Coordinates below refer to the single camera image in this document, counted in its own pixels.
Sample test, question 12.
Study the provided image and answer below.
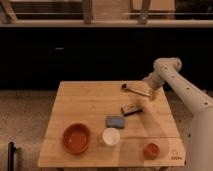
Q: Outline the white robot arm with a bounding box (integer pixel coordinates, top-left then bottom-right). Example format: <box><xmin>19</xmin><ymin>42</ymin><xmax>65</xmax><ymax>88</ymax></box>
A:
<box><xmin>145</xmin><ymin>57</ymin><xmax>213</xmax><ymax>171</ymax></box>

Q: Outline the wooden block eraser brush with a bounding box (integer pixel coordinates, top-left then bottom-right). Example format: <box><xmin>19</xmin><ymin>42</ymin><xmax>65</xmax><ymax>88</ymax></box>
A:
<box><xmin>121</xmin><ymin>104</ymin><xmax>143</xmax><ymax>117</ymax></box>

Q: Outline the red bowl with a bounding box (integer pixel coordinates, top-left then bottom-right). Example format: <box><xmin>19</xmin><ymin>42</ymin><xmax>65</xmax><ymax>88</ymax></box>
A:
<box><xmin>62</xmin><ymin>123</ymin><xmax>90</xmax><ymax>155</ymax></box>

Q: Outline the blue sponge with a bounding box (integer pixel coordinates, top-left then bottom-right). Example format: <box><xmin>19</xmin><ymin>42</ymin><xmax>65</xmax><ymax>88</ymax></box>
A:
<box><xmin>105</xmin><ymin>116</ymin><xmax>125</xmax><ymax>129</ymax></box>

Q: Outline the small red cup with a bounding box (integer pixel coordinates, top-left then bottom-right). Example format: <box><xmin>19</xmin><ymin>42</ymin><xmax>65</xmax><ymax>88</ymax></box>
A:
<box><xmin>143</xmin><ymin>143</ymin><xmax>160</xmax><ymax>160</ymax></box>

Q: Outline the white cup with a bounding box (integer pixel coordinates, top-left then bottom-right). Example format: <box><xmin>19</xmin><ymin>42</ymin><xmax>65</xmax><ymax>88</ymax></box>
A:
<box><xmin>102</xmin><ymin>128</ymin><xmax>120</xmax><ymax>146</ymax></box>

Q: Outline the wooden folding table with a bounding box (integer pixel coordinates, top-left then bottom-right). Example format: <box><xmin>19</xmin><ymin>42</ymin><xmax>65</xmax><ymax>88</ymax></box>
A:
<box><xmin>38</xmin><ymin>81</ymin><xmax>185</xmax><ymax>169</ymax></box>

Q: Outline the black object at floor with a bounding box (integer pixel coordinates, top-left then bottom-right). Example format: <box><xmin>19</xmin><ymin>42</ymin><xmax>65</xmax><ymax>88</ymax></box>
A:
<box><xmin>7</xmin><ymin>142</ymin><xmax>16</xmax><ymax>171</ymax></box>

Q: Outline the wooden railing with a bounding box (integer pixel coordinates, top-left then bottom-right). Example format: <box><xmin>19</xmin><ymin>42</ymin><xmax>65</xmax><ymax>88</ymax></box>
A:
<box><xmin>0</xmin><ymin>0</ymin><xmax>213</xmax><ymax>28</ymax></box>

